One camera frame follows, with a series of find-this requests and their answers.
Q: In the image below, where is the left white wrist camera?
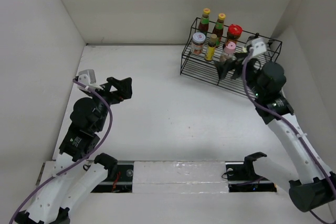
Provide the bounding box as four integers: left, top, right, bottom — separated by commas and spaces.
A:
75, 69, 103, 91

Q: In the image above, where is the black mounting rail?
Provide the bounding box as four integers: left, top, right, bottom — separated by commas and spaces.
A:
93, 161, 277, 194

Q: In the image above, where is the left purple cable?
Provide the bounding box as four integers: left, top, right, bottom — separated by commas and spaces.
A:
9, 78, 113, 224

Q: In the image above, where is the red green sauce bottle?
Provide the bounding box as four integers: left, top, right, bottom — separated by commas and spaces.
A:
212, 13, 226, 44

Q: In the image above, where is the small yellow brown bottle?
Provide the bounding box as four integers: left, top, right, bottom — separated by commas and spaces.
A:
204, 34, 217, 61

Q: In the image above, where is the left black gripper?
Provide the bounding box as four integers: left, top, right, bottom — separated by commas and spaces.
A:
86, 76, 132, 131

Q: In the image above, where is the pink cap spice shaker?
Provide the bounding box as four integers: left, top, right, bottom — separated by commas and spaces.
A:
219, 41, 236, 62

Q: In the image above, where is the red lid dark jar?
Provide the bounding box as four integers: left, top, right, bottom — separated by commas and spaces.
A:
225, 24, 243, 46

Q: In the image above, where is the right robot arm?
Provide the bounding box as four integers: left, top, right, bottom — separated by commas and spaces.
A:
215, 53, 335, 212

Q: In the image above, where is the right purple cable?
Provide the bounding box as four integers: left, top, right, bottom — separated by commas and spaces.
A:
241, 47, 336, 224

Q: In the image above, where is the purple cable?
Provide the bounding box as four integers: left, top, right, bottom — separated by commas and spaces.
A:
9, 78, 113, 224
241, 47, 336, 224

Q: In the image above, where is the black wire rack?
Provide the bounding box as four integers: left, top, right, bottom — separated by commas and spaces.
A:
180, 18, 286, 101

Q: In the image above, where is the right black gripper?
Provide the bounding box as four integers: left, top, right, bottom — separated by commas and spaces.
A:
213, 52, 264, 97

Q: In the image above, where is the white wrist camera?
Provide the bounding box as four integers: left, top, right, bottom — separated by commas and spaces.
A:
75, 69, 103, 91
249, 37, 267, 58

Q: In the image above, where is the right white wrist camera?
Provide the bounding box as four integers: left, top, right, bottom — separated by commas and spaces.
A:
249, 37, 267, 58

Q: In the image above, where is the black cap spice shaker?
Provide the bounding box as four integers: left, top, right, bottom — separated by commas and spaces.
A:
242, 33, 259, 52

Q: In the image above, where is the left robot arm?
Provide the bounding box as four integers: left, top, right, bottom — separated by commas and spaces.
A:
10, 74, 132, 223

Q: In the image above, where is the white lid glass jar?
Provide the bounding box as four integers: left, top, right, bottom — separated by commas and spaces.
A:
191, 32, 206, 55

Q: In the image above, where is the green label sauce bottle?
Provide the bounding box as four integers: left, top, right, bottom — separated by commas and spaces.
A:
197, 8, 211, 35

